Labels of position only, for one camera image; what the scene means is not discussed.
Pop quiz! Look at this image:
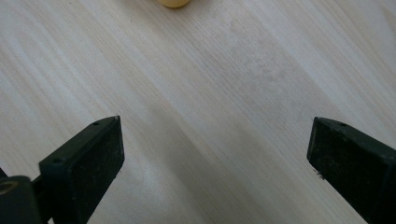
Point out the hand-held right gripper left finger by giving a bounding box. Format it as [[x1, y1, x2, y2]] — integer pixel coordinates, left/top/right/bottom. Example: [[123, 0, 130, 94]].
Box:
[[38, 115, 126, 224]]

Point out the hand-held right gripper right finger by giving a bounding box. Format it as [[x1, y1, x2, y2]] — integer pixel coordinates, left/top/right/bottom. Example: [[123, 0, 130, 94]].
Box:
[[306, 116, 396, 224]]

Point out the pale yellow round object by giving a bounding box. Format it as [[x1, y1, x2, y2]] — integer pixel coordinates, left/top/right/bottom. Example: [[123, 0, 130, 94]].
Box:
[[156, 0, 191, 9]]

